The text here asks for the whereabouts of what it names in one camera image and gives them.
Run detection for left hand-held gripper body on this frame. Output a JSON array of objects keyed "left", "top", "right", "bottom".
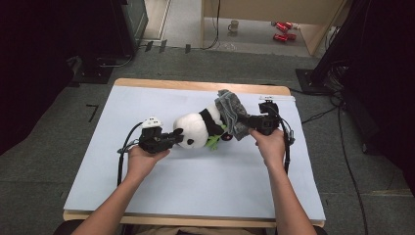
[{"left": 138, "top": 117, "right": 173, "bottom": 155}]

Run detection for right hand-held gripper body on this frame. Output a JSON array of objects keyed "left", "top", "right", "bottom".
[{"left": 249, "top": 95, "right": 297, "bottom": 136}]

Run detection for grey knitted cloth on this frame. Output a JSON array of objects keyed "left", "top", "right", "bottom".
[{"left": 213, "top": 89, "right": 253, "bottom": 142}]

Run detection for panda plush toy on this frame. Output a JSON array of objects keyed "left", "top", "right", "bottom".
[{"left": 172, "top": 102, "right": 235, "bottom": 152}]

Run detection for person's left hand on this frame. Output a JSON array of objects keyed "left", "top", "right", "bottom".
[{"left": 125, "top": 145, "right": 171, "bottom": 184}]

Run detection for person's right hand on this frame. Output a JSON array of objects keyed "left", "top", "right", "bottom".
[{"left": 249, "top": 127, "right": 287, "bottom": 171}]

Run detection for light blue table mat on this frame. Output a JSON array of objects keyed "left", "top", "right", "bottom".
[{"left": 63, "top": 85, "right": 327, "bottom": 221}]

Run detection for black stand base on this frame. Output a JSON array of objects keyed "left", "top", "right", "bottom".
[
  {"left": 71, "top": 57, "right": 115, "bottom": 86},
  {"left": 295, "top": 68, "right": 331, "bottom": 96}
]

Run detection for wooden table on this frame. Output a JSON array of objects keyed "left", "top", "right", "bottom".
[{"left": 63, "top": 77, "right": 326, "bottom": 229}]

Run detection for black tape corner mark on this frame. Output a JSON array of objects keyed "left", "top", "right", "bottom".
[{"left": 85, "top": 103, "right": 100, "bottom": 123}]

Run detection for person's beige trousers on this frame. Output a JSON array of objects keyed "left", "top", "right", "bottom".
[{"left": 130, "top": 224, "right": 267, "bottom": 235}]

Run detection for wooden shelf unit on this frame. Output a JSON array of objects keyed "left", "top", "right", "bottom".
[{"left": 200, "top": 0, "right": 348, "bottom": 59}]

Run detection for black cabinet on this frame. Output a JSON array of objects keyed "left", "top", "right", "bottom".
[{"left": 111, "top": 0, "right": 150, "bottom": 59}]

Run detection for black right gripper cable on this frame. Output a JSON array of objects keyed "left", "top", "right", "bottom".
[{"left": 267, "top": 103, "right": 296, "bottom": 176}]

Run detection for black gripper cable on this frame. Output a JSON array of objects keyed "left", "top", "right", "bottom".
[
  {"left": 115, "top": 121, "right": 145, "bottom": 188},
  {"left": 267, "top": 103, "right": 296, "bottom": 176}
]

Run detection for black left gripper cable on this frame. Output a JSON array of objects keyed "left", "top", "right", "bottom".
[{"left": 115, "top": 121, "right": 145, "bottom": 188}]

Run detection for black floor cable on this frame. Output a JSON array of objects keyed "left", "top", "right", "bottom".
[
  {"left": 300, "top": 105, "right": 341, "bottom": 125},
  {"left": 336, "top": 97, "right": 370, "bottom": 235}
]

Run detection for black hanging cable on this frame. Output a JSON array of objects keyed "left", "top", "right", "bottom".
[{"left": 200, "top": 0, "right": 222, "bottom": 51}]

